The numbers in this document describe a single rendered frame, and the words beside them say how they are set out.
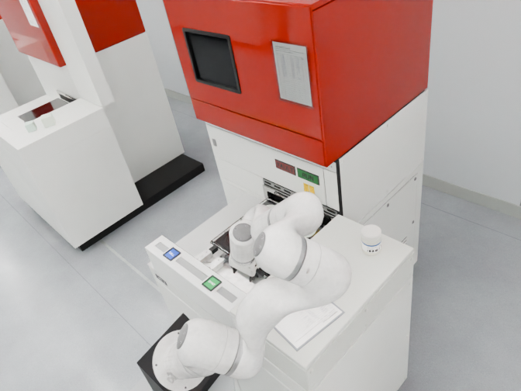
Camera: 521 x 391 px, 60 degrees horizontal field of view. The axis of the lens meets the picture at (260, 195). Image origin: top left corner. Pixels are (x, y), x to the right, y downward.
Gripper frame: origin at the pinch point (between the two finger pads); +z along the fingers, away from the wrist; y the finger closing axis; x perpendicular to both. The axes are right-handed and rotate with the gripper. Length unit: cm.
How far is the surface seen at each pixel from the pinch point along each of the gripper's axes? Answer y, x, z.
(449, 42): -30, -197, 28
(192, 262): 23.5, 0.2, 17.0
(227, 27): 44, -67, -41
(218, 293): 6.0, 8.6, 8.8
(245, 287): 0.1, -1.1, 17.7
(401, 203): -43, -87, 45
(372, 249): -36.9, -29.6, -1.9
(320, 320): -31.0, 4.0, -4.3
